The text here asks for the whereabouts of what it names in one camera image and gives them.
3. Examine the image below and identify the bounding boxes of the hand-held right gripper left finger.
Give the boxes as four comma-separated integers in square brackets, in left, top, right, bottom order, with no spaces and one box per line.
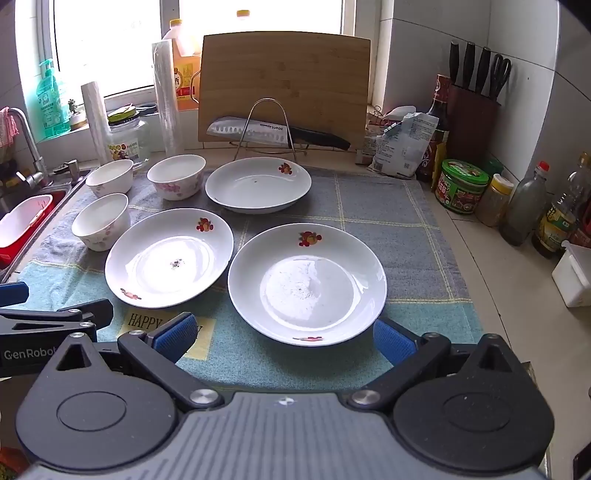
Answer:
[55,313,221,414]

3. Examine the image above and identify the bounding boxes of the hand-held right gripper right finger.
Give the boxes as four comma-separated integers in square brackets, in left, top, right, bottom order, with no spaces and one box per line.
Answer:
[346,318,520,412]

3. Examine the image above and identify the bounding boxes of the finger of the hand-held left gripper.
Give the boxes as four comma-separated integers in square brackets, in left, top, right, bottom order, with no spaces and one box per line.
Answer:
[0,281,30,308]
[0,299,114,342]

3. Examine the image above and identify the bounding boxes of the white floral bowl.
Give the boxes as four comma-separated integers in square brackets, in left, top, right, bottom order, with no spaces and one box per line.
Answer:
[85,160,134,198]
[71,193,130,252]
[147,154,206,201]

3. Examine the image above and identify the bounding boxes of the red basin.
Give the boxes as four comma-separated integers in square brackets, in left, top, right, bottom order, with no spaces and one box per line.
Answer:
[0,189,55,268]

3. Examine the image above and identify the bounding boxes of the white colander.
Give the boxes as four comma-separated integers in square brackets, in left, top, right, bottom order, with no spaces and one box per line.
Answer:
[0,195,54,248]

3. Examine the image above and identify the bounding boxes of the grey checked towel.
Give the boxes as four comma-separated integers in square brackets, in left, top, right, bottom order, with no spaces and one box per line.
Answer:
[18,166,483,393]

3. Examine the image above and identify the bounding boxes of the stainless steel sink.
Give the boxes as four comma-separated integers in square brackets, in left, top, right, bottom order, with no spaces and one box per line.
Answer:
[0,171,90,282]

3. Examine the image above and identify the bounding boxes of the metal sink fitting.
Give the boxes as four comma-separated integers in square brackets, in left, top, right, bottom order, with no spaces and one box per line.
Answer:
[52,159,92,182]

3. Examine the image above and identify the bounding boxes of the metal faucet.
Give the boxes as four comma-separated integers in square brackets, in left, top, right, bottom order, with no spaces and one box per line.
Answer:
[8,107,49,188]

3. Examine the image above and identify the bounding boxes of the green lidded sauce jar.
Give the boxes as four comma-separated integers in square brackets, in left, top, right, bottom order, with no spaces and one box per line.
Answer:
[436,159,490,214]

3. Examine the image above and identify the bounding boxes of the pink cloth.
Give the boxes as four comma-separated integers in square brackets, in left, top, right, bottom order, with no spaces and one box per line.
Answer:
[0,107,20,148]

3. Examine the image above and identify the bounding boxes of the glass jar green lid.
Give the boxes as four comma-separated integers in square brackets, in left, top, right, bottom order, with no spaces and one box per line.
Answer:
[107,105,151,169]

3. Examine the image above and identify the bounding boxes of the yellow lidded spice jar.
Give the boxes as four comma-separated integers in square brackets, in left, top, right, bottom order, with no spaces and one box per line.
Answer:
[475,174,514,227]

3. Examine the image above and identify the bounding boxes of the small plant figurine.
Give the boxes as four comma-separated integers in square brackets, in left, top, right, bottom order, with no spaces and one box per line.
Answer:
[68,99,88,131]

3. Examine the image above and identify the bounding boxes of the red capped clear bottle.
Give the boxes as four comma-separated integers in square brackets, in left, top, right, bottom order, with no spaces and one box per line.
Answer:
[499,161,553,246]

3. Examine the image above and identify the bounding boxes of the green soap bottle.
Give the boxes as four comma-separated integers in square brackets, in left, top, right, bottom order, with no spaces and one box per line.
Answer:
[37,59,71,138]

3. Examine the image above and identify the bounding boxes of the small yellow bottle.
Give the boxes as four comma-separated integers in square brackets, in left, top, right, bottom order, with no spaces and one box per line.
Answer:
[431,130,450,191]

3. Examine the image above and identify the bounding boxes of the white plastic box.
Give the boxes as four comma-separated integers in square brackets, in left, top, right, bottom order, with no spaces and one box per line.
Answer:
[551,240,591,308]

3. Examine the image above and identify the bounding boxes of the white printed packet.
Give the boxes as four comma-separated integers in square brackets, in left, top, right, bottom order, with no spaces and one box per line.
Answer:
[373,112,439,178]

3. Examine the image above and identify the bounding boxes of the red and white packet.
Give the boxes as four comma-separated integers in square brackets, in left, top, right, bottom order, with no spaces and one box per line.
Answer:
[355,106,416,164]

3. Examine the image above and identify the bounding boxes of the red sauce bottle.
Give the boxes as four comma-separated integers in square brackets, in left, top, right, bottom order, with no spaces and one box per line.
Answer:
[569,203,591,250]

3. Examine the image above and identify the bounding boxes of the dark red knife block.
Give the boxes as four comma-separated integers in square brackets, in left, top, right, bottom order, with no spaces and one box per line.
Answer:
[447,84,502,162]

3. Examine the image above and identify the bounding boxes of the tall plastic wrap roll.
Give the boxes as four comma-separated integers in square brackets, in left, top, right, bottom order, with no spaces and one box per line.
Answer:
[151,39,184,158]

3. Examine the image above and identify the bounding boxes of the dark soy sauce bottle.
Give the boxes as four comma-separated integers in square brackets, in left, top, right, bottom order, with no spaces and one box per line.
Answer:
[418,74,452,183]

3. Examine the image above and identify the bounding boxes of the orange oil jug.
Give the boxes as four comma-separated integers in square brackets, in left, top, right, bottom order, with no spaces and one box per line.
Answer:
[161,19,204,112]

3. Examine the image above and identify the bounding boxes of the window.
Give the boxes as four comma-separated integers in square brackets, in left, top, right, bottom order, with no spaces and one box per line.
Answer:
[18,0,384,100]

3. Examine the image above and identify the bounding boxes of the black kitchen scissors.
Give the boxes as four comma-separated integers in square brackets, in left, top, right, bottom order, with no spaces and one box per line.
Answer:
[489,53,512,100]

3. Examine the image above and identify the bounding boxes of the bamboo cutting board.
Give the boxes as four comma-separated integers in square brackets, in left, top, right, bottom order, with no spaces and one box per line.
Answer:
[190,31,371,151]

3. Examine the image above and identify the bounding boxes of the santoku knife black handle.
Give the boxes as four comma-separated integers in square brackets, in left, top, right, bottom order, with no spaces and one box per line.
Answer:
[206,117,352,151]

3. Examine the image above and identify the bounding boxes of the metal wire rack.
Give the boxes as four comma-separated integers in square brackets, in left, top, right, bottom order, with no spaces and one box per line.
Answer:
[230,98,309,161]

